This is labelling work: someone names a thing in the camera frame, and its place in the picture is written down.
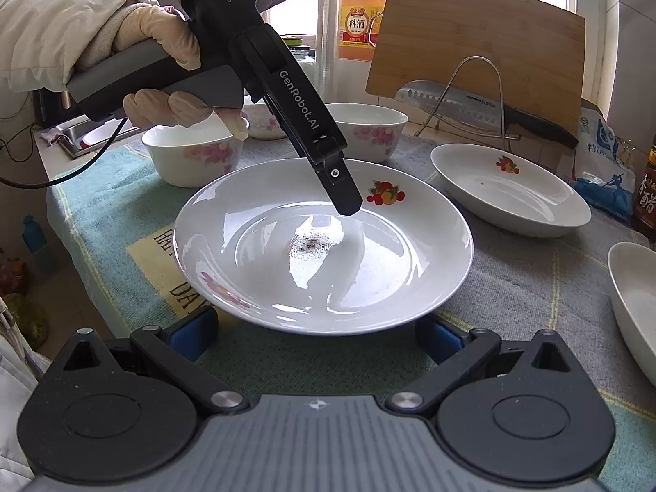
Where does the black cable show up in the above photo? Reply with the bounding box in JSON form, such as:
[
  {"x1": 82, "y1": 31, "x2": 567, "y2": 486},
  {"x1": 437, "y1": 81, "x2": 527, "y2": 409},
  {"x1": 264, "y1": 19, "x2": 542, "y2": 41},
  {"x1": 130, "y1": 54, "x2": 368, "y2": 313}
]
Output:
[{"x1": 0, "y1": 118, "x2": 129, "y2": 188}]

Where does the steel sink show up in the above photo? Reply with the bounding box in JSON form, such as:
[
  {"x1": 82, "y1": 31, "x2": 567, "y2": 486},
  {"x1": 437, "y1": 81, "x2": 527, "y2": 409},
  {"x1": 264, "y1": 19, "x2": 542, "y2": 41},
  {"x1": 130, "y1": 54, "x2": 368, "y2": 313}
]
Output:
[{"x1": 55, "y1": 114, "x2": 145, "y2": 161}]

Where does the white and blue salt bag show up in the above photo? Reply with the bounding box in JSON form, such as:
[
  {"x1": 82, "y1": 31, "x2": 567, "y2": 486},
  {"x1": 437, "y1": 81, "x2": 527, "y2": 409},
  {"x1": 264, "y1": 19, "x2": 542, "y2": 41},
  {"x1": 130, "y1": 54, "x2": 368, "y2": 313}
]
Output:
[{"x1": 573, "y1": 100, "x2": 651, "y2": 226}]

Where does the white pink-flower bowl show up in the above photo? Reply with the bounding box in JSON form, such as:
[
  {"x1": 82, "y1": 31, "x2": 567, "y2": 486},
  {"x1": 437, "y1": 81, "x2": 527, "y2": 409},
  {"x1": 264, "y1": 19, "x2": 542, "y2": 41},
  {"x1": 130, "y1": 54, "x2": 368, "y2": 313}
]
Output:
[
  {"x1": 142, "y1": 115, "x2": 250, "y2": 189},
  {"x1": 241, "y1": 95, "x2": 288, "y2": 140},
  {"x1": 324, "y1": 103, "x2": 409, "y2": 165}
]

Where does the wooden cutting board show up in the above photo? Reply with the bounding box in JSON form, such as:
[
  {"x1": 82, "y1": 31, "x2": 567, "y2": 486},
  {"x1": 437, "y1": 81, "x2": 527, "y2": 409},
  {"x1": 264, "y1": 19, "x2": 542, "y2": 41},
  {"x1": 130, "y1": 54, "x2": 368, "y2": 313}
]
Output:
[{"x1": 365, "y1": 0, "x2": 586, "y2": 137}]

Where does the teal printed towel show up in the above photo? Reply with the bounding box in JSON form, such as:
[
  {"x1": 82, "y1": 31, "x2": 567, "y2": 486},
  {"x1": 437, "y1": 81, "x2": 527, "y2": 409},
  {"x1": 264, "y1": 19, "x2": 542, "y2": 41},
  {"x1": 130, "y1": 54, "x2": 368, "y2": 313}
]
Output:
[{"x1": 46, "y1": 136, "x2": 656, "y2": 492}]

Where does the blue bottle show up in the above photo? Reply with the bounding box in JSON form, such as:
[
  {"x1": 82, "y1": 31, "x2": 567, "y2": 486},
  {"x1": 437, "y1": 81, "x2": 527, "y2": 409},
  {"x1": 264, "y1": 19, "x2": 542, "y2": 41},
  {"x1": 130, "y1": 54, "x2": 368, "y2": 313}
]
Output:
[{"x1": 20, "y1": 215, "x2": 52, "y2": 272}]

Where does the glass jar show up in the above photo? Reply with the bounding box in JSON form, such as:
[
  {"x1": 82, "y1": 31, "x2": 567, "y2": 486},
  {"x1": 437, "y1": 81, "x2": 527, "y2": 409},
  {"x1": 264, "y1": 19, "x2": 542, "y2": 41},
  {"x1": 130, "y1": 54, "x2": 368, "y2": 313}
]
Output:
[{"x1": 287, "y1": 38, "x2": 319, "y2": 93}]

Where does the person's left hand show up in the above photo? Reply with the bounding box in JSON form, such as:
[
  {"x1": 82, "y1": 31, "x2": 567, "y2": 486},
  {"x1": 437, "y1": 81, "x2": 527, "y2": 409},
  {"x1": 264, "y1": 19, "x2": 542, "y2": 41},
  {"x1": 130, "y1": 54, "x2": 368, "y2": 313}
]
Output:
[{"x1": 114, "y1": 4, "x2": 251, "y2": 140}]

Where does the steel kitchen knife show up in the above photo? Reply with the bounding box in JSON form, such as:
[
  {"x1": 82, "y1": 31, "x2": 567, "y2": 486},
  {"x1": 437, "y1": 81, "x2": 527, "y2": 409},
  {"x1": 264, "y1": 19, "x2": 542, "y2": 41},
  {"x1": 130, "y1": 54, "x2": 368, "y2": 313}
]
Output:
[{"x1": 394, "y1": 80, "x2": 580, "y2": 150}]

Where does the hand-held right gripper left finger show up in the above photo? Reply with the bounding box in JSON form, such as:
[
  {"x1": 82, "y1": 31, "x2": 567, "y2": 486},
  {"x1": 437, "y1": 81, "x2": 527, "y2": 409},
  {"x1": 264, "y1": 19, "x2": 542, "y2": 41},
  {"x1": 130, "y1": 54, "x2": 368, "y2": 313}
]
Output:
[{"x1": 48, "y1": 307, "x2": 250, "y2": 418}]

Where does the dark vinegar bottle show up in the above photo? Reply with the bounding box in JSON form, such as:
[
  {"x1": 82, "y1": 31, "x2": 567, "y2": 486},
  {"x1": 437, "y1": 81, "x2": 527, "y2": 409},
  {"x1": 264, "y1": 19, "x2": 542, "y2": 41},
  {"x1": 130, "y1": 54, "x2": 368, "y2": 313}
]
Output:
[{"x1": 631, "y1": 136, "x2": 656, "y2": 247}]

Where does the person's left forearm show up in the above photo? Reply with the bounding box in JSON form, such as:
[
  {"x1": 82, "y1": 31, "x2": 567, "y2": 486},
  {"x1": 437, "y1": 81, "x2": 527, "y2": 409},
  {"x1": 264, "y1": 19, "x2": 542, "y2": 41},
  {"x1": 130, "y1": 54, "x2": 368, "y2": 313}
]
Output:
[{"x1": 0, "y1": 0, "x2": 155, "y2": 94}]

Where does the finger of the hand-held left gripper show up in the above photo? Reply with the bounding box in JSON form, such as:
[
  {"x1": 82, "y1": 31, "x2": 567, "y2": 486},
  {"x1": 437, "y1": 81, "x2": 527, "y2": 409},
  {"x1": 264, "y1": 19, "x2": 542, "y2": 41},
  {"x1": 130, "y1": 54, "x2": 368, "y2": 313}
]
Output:
[{"x1": 306, "y1": 133, "x2": 366, "y2": 217}]

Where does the metal wire rack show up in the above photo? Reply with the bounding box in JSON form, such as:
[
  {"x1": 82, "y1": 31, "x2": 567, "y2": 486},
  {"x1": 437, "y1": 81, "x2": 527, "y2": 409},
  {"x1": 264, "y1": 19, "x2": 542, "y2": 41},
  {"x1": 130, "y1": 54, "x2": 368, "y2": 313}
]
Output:
[{"x1": 414, "y1": 56, "x2": 521, "y2": 140}]

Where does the orange cooking wine bottle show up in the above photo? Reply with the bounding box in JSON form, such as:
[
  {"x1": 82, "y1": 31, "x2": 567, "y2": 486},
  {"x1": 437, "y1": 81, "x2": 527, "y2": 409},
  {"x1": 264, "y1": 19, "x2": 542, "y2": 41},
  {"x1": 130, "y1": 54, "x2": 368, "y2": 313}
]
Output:
[{"x1": 338, "y1": 0, "x2": 387, "y2": 62}]

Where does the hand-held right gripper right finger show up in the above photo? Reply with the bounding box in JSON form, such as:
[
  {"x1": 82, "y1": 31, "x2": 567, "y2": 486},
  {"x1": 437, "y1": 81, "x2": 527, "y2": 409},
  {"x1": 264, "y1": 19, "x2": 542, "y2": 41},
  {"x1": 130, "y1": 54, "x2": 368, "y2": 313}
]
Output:
[{"x1": 384, "y1": 315, "x2": 585, "y2": 416}]

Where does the person's white clothing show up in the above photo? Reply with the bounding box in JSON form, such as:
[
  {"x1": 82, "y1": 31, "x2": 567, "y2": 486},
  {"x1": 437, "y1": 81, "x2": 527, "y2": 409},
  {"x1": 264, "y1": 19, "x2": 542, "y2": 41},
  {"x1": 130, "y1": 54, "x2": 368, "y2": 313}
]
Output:
[{"x1": 0, "y1": 294, "x2": 44, "y2": 492}]

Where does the clear plastic wrap roll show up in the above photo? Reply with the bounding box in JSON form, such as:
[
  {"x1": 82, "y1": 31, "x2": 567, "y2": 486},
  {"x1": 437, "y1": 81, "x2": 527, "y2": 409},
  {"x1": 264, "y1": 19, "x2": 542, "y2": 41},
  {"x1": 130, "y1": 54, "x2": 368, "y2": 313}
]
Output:
[{"x1": 315, "y1": 0, "x2": 343, "y2": 106}]

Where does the grey checked towel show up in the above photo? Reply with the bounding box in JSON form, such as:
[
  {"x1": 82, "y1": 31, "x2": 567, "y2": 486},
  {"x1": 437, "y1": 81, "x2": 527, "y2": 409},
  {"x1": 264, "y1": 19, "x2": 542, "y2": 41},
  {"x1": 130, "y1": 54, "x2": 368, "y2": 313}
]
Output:
[{"x1": 241, "y1": 133, "x2": 656, "y2": 405}]

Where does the large white fruit-print plate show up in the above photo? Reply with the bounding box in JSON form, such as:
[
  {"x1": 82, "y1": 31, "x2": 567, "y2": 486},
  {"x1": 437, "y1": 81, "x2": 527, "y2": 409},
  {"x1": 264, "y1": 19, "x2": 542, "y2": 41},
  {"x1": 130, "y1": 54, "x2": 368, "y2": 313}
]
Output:
[{"x1": 173, "y1": 158, "x2": 474, "y2": 336}]

